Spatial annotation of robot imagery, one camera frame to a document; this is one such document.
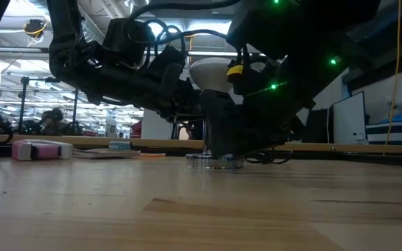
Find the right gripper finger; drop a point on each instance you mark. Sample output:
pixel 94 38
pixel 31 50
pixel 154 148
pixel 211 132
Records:
pixel 225 122

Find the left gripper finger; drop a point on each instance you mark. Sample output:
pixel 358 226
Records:
pixel 192 101

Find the chrome lamp base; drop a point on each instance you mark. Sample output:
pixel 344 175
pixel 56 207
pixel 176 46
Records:
pixel 215 162

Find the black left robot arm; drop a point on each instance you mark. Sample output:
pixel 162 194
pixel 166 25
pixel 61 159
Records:
pixel 68 52

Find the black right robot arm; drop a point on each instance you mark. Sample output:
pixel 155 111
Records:
pixel 309 28

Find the whiteboard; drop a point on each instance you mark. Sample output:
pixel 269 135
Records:
pixel 349 118

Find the light wooden desk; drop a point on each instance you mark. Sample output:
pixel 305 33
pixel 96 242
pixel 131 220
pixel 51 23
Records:
pixel 344 148

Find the person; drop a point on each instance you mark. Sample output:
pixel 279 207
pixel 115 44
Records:
pixel 51 122

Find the pink packet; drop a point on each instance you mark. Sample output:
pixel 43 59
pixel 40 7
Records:
pixel 40 150

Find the blue white striped cushion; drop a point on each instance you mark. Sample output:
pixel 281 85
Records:
pixel 396 132

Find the black metal stand frame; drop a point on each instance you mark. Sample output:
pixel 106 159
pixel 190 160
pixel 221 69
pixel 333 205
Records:
pixel 23 104

